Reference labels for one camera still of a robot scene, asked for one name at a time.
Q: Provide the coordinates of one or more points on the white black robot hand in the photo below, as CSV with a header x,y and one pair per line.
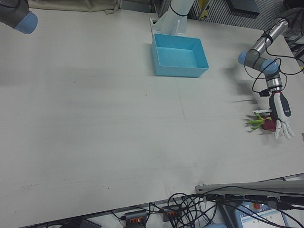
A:
x,y
281,107

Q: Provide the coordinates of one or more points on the pink dragon fruit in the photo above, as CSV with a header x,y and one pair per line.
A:
x,y
268,124

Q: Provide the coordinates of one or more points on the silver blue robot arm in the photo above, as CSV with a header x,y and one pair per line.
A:
x,y
268,38
14,12

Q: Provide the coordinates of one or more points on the aluminium profile bar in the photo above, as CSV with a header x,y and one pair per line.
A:
x,y
237,187

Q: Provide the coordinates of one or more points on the dark grey box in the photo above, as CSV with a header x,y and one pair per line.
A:
x,y
244,5

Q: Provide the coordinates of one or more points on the blue plastic bin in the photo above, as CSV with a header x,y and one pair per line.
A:
x,y
178,71

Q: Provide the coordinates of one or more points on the robot teach pendant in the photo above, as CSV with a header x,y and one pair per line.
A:
x,y
261,218

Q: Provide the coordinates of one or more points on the white plastic stand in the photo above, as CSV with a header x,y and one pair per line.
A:
x,y
171,21

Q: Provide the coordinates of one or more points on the beige cloth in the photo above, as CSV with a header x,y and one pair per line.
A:
x,y
71,4

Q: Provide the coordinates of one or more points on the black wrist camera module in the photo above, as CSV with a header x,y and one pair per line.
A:
x,y
264,92

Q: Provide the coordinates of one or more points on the grey power strip orange switch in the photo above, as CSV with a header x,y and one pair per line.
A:
x,y
172,212
135,216

